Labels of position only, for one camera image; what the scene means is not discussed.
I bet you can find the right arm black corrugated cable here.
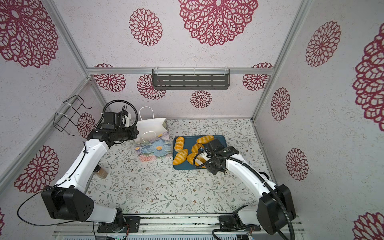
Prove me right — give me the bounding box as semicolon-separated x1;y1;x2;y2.
192;149;296;240

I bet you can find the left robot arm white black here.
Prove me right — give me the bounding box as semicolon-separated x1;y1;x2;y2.
41;127;139;232

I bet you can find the grey wall shelf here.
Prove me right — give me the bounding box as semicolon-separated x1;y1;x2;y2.
152;69;231;90

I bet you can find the croissant bread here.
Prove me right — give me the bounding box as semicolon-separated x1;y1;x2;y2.
173;149;189;166
197;135;215;144

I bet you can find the croissant bread lower left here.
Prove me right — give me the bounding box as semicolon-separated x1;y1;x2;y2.
173;149;189;166

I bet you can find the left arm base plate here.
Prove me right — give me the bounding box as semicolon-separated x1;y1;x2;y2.
97;216;141;234

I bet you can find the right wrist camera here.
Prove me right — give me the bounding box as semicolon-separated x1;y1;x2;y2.
204;139;227;156

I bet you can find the croissant bread top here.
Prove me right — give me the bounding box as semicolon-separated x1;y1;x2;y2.
197;135;215;144

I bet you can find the large round bread loaf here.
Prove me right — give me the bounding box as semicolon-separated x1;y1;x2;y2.
186;152;208;169

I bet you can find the striped bread roll upper left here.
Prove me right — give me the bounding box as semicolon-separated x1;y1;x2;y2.
174;137;185;152

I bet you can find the black wire wall rack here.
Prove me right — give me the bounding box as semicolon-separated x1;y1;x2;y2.
52;95;91;137

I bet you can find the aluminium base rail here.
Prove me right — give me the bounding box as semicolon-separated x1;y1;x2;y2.
49;214;309;240

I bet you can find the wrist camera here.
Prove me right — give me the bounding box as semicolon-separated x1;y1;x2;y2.
102;111;132;130
204;139;227;156

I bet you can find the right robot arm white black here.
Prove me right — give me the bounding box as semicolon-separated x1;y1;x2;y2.
202;147;296;240

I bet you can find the small croissant centre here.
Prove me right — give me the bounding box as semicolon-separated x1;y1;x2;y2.
191;143;204;153

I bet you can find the teal serving tray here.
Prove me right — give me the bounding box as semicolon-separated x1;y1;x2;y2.
173;135;227;171

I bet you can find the tape roll on table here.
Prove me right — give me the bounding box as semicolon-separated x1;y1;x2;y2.
93;165;108;179

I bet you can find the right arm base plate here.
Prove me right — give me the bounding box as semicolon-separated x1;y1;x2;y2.
219;215;261;232

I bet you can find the floral paper gift bag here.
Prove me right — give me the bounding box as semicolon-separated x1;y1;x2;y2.
134;106;173;163

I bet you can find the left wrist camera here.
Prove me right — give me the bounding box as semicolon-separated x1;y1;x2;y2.
102;111;132;130

